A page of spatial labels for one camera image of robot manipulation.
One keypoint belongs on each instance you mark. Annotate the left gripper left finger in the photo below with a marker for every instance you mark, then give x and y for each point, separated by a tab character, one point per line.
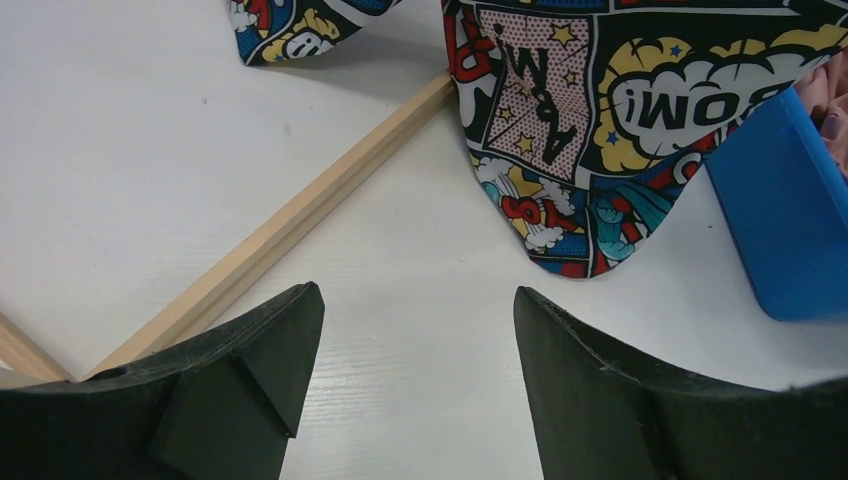
221	405

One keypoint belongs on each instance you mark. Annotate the colourful comic print shorts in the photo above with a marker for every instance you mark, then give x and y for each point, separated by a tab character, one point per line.
585	120

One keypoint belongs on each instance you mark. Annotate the dusty pink shorts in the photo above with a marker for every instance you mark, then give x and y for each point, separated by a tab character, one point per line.
823	94

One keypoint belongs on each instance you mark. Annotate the blue plastic bin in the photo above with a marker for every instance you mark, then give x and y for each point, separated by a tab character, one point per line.
785	204

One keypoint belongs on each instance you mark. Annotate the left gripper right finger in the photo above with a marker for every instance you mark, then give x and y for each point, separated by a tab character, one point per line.
603	409

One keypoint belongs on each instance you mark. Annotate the wooden clothes rack frame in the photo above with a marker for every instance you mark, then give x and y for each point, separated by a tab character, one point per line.
134	214

